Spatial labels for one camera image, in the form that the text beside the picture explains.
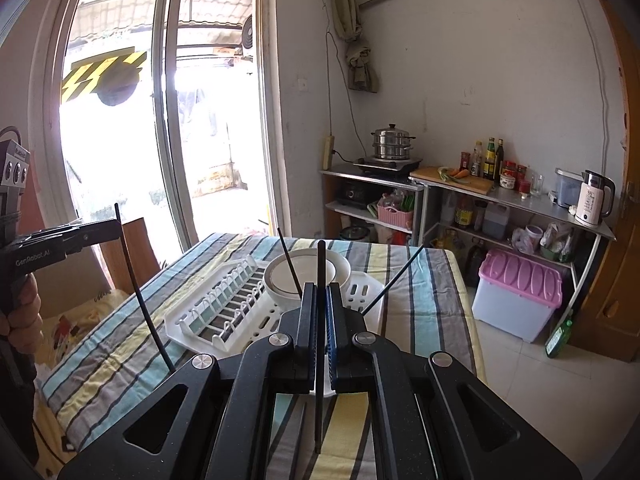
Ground pink lid storage box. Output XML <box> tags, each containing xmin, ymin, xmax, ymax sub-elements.
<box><xmin>472</xmin><ymin>249</ymin><xmax>563</xmax><ymax>342</ymax></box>

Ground hanging grey-green cloth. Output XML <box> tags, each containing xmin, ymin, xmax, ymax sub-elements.
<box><xmin>332</xmin><ymin>0</ymin><xmax>380</xmax><ymax>93</ymax></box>

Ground black chopstick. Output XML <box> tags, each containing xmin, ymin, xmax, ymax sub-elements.
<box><xmin>361</xmin><ymin>244</ymin><xmax>426</xmax><ymax>316</ymax></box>
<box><xmin>314</xmin><ymin>240</ymin><xmax>326</xmax><ymax>455</ymax></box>
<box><xmin>113</xmin><ymin>202</ymin><xmax>177</xmax><ymax>375</ymax></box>
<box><xmin>277</xmin><ymin>226</ymin><xmax>303</xmax><ymax>299</ymax></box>

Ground metal shelf rack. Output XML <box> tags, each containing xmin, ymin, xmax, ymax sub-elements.
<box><xmin>320</xmin><ymin>164</ymin><xmax>426</xmax><ymax>246</ymax></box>

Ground metal shelf table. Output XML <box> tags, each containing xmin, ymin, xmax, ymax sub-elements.
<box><xmin>409</xmin><ymin>173</ymin><xmax>618</xmax><ymax>306</ymax></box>

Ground white electric kettle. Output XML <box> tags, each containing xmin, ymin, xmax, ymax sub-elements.
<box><xmin>575</xmin><ymin>170</ymin><xmax>615</xmax><ymax>226</ymax></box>

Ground white bowl dark rim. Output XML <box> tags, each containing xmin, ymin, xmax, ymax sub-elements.
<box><xmin>264</xmin><ymin>247</ymin><xmax>352</xmax><ymax>308</ymax></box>

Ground white power strip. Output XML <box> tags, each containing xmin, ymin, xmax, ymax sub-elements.
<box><xmin>321</xmin><ymin>134</ymin><xmax>334</xmax><ymax>170</ymax></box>

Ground clear plastic container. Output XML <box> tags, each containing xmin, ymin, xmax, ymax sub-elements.
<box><xmin>555</xmin><ymin>168</ymin><xmax>582</xmax><ymax>209</ymax></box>

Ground pink plastic basket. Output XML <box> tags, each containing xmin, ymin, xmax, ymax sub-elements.
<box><xmin>376</xmin><ymin>205</ymin><xmax>413</xmax><ymax>231</ymax></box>

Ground green sauce bottle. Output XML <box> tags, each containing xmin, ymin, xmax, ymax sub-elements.
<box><xmin>483</xmin><ymin>136</ymin><xmax>496</xmax><ymax>181</ymax></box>

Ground stainless steel steamer pot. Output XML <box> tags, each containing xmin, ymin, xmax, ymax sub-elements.
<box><xmin>371</xmin><ymin>124</ymin><xmax>416</xmax><ymax>160</ymax></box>

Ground black induction cooker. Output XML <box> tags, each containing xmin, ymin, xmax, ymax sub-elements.
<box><xmin>352</xmin><ymin>157</ymin><xmax>422</xmax><ymax>176</ymax></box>

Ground dark soy sauce bottle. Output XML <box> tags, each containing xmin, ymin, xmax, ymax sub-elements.
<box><xmin>494</xmin><ymin>139</ymin><xmax>504</xmax><ymax>185</ymax></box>

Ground green glass bottle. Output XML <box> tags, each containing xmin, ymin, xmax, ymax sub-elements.
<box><xmin>544</xmin><ymin>318</ymin><xmax>573</xmax><ymax>359</ymax></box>

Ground white plastic dish rack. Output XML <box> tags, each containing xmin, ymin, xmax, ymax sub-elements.
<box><xmin>162</xmin><ymin>253</ymin><xmax>386</xmax><ymax>399</ymax></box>

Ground wooden cutting board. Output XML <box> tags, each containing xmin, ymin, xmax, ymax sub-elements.
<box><xmin>410</xmin><ymin>167</ymin><xmax>494</xmax><ymax>195</ymax></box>

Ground rice cooker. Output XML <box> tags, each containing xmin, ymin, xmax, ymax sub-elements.
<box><xmin>340</xmin><ymin>224</ymin><xmax>370</xmax><ymax>242</ymax></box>

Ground person's left hand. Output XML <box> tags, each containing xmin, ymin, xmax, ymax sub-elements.
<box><xmin>1</xmin><ymin>274</ymin><xmax>43</xmax><ymax>354</ymax></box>

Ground striped tablecloth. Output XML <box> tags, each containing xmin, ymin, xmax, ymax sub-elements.
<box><xmin>42</xmin><ymin>235</ymin><xmax>485</xmax><ymax>479</ymax></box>

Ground wooden chair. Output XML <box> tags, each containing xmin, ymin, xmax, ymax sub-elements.
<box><xmin>100</xmin><ymin>218</ymin><xmax>160</xmax><ymax>295</ymax></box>

